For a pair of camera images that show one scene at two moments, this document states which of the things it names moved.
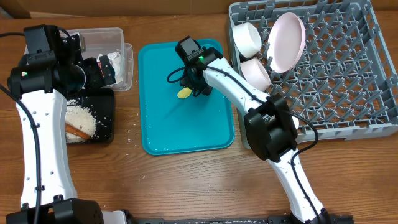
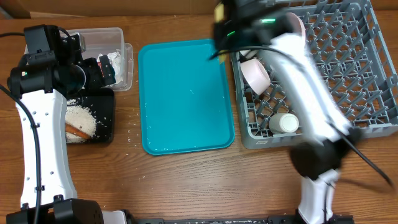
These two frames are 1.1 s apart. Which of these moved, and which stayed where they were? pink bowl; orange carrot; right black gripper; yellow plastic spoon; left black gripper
Moved: yellow plastic spoon; right black gripper
Stayed: left black gripper; pink bowl; orange carrot
